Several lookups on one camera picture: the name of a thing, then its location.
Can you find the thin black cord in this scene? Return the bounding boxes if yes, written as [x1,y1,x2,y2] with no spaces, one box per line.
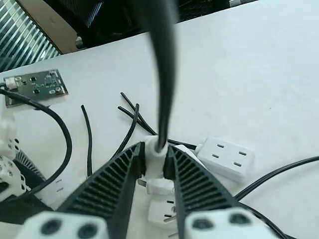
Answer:
[120,92,157,135]
[111,103,140,159]
[80,104,93,175]
[117,106,154,136]

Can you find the white two-prong plug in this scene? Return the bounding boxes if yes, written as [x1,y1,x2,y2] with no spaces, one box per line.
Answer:
[138,177,175,198]

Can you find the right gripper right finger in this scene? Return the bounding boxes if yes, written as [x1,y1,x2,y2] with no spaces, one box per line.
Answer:
[162,145,282,239]

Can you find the black cable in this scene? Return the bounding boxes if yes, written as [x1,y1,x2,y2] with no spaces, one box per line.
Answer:
[0,87,73,196]
[234,156,319,200]

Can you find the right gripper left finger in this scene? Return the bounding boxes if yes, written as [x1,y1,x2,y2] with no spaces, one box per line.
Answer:
[14,141,147,239]

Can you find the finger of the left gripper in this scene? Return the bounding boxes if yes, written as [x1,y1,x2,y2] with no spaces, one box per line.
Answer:
[0,119,47,185]
[0,155,54,219]

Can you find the white plug with black cord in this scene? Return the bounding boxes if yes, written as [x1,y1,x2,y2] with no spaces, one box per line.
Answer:
[143,0,180,180]

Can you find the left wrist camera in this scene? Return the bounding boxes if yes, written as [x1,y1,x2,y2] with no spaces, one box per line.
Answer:
[3,69,69,109]

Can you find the white two-socket outlet block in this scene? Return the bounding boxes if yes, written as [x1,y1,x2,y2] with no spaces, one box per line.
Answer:
[195,136,256,184]

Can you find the brown cardboard box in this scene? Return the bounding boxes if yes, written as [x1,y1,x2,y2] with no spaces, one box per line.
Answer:
[16,0,86,55]

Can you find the black office chair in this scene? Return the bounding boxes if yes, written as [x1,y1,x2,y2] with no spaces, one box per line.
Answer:
[42,0,234,48]

